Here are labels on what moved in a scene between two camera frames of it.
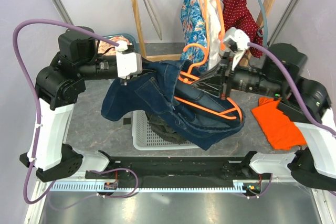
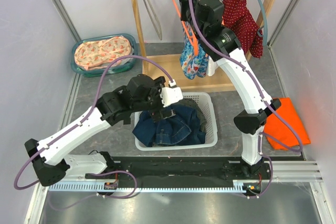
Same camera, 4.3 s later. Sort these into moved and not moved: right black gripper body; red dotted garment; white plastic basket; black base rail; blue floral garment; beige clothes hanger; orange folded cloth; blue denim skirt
Moved: right black gripper body; blue denim skirt; white plastic basket
Not moved: orange folded cloth; beige clothes hanger; black base rail; blue floral garment; red dotted garment
